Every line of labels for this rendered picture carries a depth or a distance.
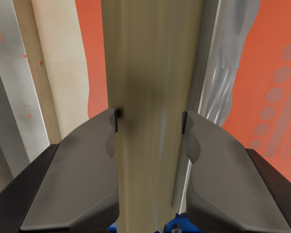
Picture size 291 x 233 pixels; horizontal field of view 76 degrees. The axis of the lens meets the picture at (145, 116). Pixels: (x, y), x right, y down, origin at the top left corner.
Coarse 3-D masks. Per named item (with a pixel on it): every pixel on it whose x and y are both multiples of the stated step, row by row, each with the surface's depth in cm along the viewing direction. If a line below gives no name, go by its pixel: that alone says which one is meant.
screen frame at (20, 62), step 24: (0, 0) 18; (24, 0) 20; (0, 24) 19; (24, 24) 20; (0, 48) 20; (24, 48) 20; (0, 72) 22; (24, 72) 22; (24, 96) 23; (48, 96) 26; (24, 120) 25; (48, 120) 26; (24, 144) 26; (48, 144) 26
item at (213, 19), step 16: (208, 0) 13; (224, 0) 12; (208, 16) 13; (224, 16) 13; (208, 32) 13; (208, 48) 13; (208, 64) 14; (192, 80) 15; (208, 80) 15; (192, 96) 16; (208, 96) 16; (176, 192) 21; (176, 208) 22
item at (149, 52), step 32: (128, 0) 10; (160, 0) 11; (192, 0) 12; (128, 32) 11; (160, 32) 12; (192, 32) 13; (128, 64) 12; (160, 64) 13; (192, 64) 15; (128, 96) 12; (160, 96) 14; (128, 128) 14; (160, 128) 16; (128, 160) 15; (160, 160) 18; (128, 192) 17; (160, 192) 20; (128, 224) 19; (160, 224) 23
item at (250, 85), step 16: (96, 64) 25; (96, 80) 26; (240, 80) 26; (256, 80) 26; (96, 96) 27; (240, 96) 27; (256, 96) 27; (96, 112) 28; (240, 112) 28; (256, 112) 28; (224, 128) 29; (240, 128) 29; (272, 160) 32; (288, 160) 32; (288, 176) 34
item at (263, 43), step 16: (80, 0) 21; (96, 0) 21; (272, 0) 21; (288, 0) 21; (80, 16) 22; (96, 16) 22; (256, 16) 22; (272, 16) 22; (288, 16) 22; (96, 32) 23; (256, 32) 23; (272, 32) 23; (96, 48) 24; (256, 48) 24; (272, 48) 24; (240, 64) 24; (256, 64) 24; (272, 64) 24
